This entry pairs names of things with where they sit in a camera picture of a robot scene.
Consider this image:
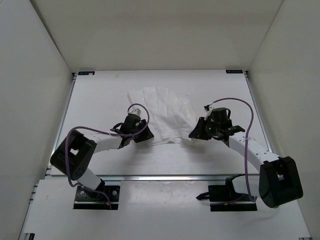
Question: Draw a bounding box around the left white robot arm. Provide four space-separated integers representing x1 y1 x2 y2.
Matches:
50 113 154 201

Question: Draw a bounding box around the blue corner label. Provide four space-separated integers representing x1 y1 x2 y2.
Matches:
225 69 243 74
77 71 95 76

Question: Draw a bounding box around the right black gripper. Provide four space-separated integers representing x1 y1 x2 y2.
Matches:
189 117 220 141

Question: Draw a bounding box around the right blue corner label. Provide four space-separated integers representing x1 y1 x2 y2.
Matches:
225 69 243 74

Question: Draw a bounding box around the left blue corner label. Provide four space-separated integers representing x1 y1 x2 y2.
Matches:
77 71 95 76

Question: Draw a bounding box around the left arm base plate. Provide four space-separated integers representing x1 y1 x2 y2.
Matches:
73 185 121 210

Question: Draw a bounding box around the white pleated skirt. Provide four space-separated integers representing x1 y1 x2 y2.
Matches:
127 87 198 146

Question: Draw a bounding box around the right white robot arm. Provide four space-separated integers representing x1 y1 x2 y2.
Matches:
189 107 304 208

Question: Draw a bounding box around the aluminium front rail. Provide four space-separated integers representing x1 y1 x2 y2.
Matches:
100 174 229 182

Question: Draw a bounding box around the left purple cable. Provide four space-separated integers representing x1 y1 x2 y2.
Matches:
64 103 150 206

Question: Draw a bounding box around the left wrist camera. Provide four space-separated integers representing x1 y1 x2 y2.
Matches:
130 108 141 118

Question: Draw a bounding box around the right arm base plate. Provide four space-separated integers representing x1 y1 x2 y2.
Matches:
196 174 258 212

